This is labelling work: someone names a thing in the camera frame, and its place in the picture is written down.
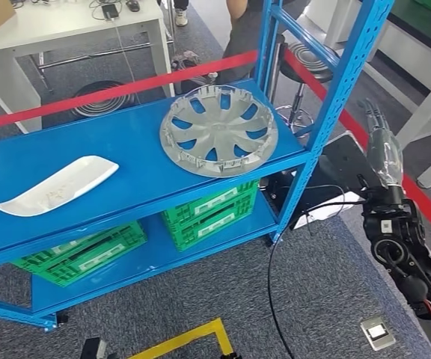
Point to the chrome barrier post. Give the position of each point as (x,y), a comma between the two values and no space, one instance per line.
(275,74)

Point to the silver floor socket plate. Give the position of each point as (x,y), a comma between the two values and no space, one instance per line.
(378,333)

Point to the black computer mouse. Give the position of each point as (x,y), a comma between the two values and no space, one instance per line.
(133,5)

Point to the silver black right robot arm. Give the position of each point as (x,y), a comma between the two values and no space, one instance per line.
(399,233)

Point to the white workbench with green top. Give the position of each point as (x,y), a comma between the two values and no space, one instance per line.
(406,54)

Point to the yellow floor tape square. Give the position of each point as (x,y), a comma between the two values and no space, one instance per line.
(223,337)

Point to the white desk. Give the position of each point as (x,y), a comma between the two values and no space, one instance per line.
(50,27)

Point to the black and white equipment box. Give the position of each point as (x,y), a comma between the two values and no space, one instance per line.
(335,163)

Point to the black rack caster wheel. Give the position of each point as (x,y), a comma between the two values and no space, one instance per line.
(62,318)

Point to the black round stool chrome base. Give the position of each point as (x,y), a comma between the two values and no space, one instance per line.
(309,62)

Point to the green folded plastic crate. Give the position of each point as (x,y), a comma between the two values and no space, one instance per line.
(186,218)
(69,250)
(99,265)
(238,233)

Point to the blue metal shelf rack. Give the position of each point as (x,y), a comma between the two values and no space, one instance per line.
(88,143)

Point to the dark bag on floor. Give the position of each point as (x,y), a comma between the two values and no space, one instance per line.
(186,62)

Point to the white plastic car trim part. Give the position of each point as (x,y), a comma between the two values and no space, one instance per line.
(58,186)

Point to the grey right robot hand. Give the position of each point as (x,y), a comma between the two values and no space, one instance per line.
(386,156)

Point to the silver plastic wheel hubcap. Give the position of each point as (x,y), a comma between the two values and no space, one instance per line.
(219,131)

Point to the black smartphone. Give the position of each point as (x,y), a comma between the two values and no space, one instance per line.
(110,12)

